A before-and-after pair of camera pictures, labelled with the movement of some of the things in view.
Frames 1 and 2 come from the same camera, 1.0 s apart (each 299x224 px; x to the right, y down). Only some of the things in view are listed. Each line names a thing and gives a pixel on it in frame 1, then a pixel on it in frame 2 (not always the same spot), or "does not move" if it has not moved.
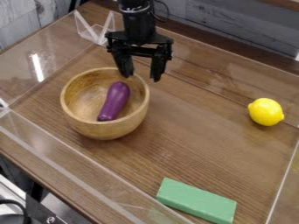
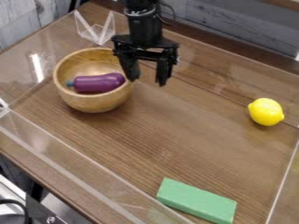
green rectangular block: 209,205 does not move
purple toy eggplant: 118,92 -> 98,83
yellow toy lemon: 266,111 does not move
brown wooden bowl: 84,95 -> 84,62
